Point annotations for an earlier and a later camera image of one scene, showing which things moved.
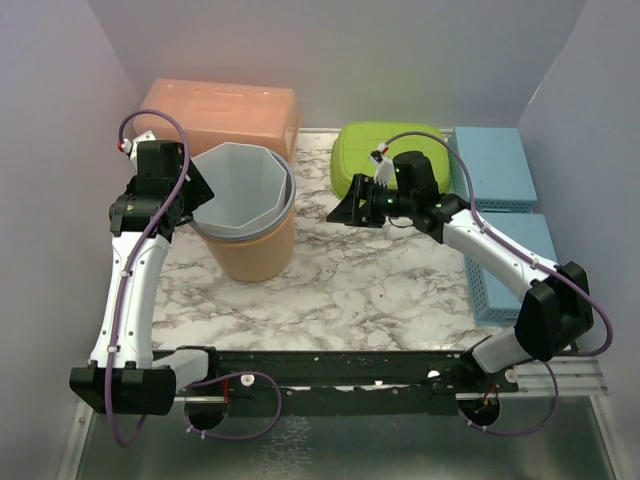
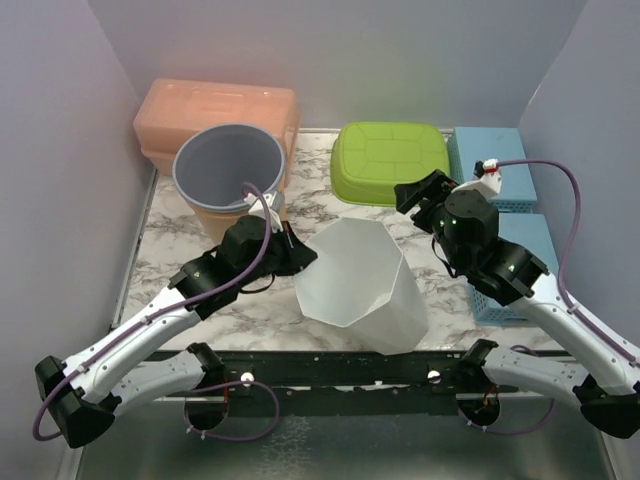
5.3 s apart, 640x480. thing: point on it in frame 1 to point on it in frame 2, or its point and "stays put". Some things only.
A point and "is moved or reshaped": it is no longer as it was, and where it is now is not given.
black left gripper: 197,193 to 297,253
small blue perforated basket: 493,301 stays put
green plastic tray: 352,146 stays put
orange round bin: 255,259 is moved or reshaped
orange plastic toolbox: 216,114 stays put
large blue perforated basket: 502,176 stays put
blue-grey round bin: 285,164 to 211,166
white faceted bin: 249,187 to 359,281
